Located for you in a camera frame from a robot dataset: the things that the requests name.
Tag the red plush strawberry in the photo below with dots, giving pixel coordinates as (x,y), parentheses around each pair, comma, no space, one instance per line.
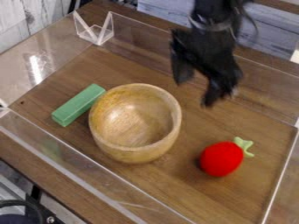
(222,157)

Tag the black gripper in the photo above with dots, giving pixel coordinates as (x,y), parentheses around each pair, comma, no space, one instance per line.
(203,49)

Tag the wooden bowl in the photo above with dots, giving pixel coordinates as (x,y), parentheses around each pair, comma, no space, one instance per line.
(135,121)

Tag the clear acrylic corner bracket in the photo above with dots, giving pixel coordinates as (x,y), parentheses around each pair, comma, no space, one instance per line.
(95,34)

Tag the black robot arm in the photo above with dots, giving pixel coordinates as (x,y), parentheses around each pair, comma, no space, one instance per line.
(219,9)

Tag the black table clamp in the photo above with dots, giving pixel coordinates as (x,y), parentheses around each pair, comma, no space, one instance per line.
(36,212)

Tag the green rectangular block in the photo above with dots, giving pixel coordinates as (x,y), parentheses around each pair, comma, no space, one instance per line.
(78,105)

